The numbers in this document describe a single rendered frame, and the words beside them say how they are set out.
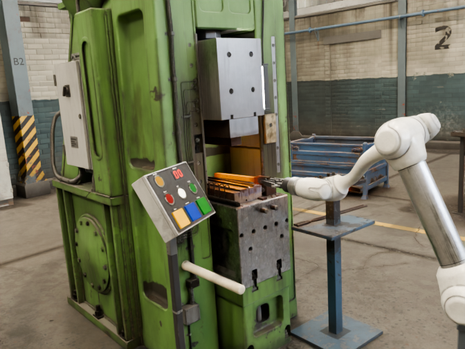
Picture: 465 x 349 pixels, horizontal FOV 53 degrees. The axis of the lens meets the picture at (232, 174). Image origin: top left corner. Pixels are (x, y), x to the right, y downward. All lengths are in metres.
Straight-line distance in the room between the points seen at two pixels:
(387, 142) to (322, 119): 9.62
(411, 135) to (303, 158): 4.80
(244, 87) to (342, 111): 8.63
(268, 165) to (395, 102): 7.74
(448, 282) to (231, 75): 1.36
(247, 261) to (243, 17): 1.31
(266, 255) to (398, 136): 1.19
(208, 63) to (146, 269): 1.25
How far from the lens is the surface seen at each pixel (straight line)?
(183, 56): 2.41
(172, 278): 2.20
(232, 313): 2.71
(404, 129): 1.73
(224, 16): 2.60
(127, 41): 2.67
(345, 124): 11.01
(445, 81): 9.97
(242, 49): 2.47
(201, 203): 2.12
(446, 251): 1.80
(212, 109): 2.41
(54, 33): 8.51
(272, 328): 2.84
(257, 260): 2.58
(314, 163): 6.40
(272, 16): 2.84
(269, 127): 2.76
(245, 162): 2.88
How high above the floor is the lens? 1.55
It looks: 11 degrees down
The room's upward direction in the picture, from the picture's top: 4 degrees counter-clockwise
